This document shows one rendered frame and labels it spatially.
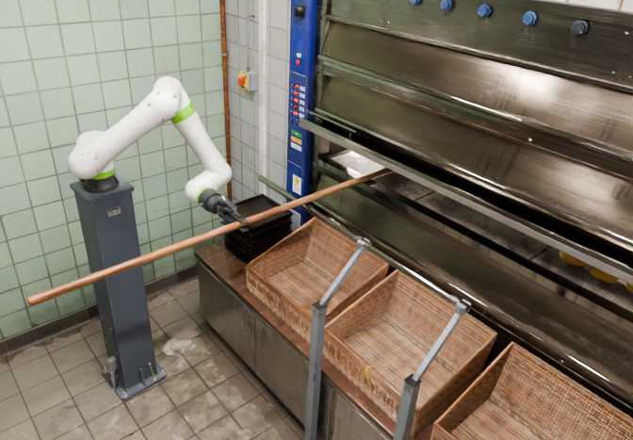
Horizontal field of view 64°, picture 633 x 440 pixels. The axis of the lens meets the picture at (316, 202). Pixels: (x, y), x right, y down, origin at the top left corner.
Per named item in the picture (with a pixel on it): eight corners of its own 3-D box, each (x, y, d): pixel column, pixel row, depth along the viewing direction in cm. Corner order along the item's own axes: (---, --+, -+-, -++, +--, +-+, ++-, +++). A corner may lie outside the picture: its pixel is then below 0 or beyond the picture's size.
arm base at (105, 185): (68, 175, 235) (65, 163, 232) (99, 167, 244) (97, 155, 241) (92, 196, 219) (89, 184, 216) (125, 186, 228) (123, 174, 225)
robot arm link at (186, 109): (144, 89, 204) (170, 76, 203) (149, 80, 215) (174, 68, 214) (170, 127, 213) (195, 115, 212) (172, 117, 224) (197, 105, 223)
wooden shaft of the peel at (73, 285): (29, 308, 159) (27, 301, 158) (27, 302, 161) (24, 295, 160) (394, 171, 260) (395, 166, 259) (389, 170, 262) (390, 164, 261)
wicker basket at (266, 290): (313, 255, 296) (316, 215, 283) (385, 306, 260) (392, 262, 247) (243, 288, 267) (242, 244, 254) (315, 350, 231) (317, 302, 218)
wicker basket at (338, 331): (391, 310, 258) (398, 266, 244) (486, 381, 221) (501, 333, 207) (317, 352, 230) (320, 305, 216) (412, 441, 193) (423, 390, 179)
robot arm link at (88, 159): (56, 167, 197) (161, 87, 188) (67, 151, 211) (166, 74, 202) (81, 190, 203) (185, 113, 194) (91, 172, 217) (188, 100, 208)
